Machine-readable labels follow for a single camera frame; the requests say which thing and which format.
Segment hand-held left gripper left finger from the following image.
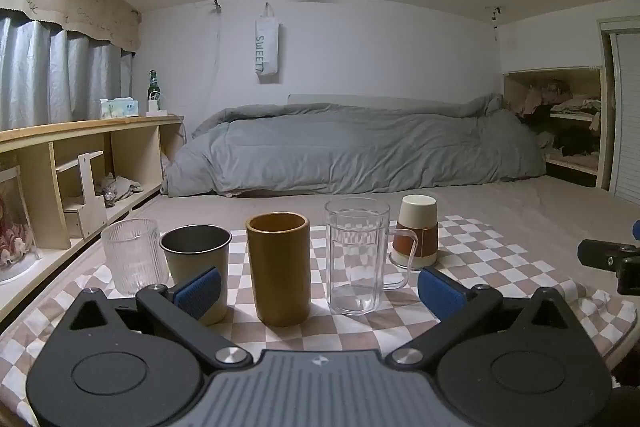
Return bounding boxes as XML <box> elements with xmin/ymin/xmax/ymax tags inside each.
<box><xmin>65</xmin><ymin>267</ymin><xmax>252</xmax><ymax>370</ymax></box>

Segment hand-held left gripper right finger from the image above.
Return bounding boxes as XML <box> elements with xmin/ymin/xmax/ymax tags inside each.
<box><xmin>391</xmin><ymin>267</ymin><xmax>578</xmax><ymax>370</ymax></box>

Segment cream and brown cup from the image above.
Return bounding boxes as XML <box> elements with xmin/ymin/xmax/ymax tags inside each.
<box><xmin>391</xmin><ymin>194</ymin><xmax>439</xmax><ymax>269</ymax></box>

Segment grey metal cup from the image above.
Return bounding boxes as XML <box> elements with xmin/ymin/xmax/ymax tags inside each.
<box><xmin>160</xmin><ymin>225</ymin><xmax>233</xmax><ymax>326</ymax></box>

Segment ribbed glass cup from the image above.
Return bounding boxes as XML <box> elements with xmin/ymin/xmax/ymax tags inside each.
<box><xmin>101</xmin><ymin>218</ymin><xmax>169</xmax><ymax>297</ymax></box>

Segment brown bamboo cup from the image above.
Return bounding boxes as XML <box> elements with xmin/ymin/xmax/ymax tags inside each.
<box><xmin>245</xmin><ymin>213</ymin><xmax>311</xmax><ymax>328</ymax></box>

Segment checkered cloth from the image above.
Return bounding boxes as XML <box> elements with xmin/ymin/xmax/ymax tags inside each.
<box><xmin>0</xmin><ymin>214</ymin><xmax>640</xmax><ymax>427</ymax></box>

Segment clear glass mug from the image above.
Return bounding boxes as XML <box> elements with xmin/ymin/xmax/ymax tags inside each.
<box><xmin>325</xmin><ymin>198</ymin><xmax>419</xmax><ymax>316</ymax></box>

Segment wooden wardrobe niche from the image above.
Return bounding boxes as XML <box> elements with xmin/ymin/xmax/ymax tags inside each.
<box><xmin>502</xmin><ymin>66</ymin><xmax>615</xmax><ymax>190</ymax></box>

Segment white slatted door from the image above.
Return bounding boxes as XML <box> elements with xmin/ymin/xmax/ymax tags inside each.
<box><xmin>596</xmin><ymin>17</ymin><xmax>640</xmax><ymax>204</ymax></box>

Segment crumpled pale items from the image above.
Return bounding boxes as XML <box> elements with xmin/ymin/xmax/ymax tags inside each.
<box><xmin>97</xmin><ymin>174</ymin><xmax>146</xmax><ymax>208</ymax></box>

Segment pile of clothes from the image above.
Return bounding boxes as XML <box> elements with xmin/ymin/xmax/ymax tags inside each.
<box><xmin>516</xmin><ymin>79</ymin><xmax>602</xmax><ymax>158</ymax></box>

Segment wooden tool caddy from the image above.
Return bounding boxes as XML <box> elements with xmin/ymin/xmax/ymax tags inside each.
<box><xmin>55</xmin><ymin>151</ymin><xmax>109</xmax><ymax>239</ymax></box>

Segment grey duvet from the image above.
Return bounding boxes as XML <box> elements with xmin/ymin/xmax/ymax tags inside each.
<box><xmin>162</xmin><ymin>94</ymin><xmax>548</xmax><ymax>198</ymax></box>

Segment clear glass jar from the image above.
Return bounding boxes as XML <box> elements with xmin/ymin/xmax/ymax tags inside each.
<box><xmin>0</xmin><ymin>167</ymin><xmax>44</xmax><ymax>286</ymax></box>

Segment tissue box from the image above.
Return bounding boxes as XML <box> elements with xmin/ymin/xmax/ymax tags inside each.
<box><xmin>99</xmin><ymin>98</ymin><xmax>139</xmax><ymax>120</ymax></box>

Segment green glass bottle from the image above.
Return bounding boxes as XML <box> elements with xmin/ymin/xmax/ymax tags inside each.
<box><xmin>146</xmin><ymin>70</ymin><xmax>162</xmax><ymax>112</ymax></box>

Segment wooden shelf unit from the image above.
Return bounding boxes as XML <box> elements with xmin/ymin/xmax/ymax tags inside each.
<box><xmin>0</xmin><ymin>114</ymin><xmax>187</xmax><ymax>324</ymax></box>

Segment white hanging bag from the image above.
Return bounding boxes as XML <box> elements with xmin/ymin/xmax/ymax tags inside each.
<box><xmin>254</xmin><ymin>2</ymin><xmax>281</xmax><ymax>86</ymax></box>

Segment grey curtain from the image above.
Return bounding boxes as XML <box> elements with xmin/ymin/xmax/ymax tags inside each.
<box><xmin>0</xmin><ymin>9</ymin><xmax>136</xmax><ymax>132</ymax></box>

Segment thin wall cable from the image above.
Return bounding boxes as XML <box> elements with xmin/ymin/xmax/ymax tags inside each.
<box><xmin>197</xmin><ymin>9</ymin><xmax>224</xmax><ymax>108</ymax></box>

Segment black corner cable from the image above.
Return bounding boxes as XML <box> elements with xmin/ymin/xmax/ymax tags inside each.
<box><xmin>486</xmin><ymin>4</ymin><xmax>504</xmax><ymax>44</ymax></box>

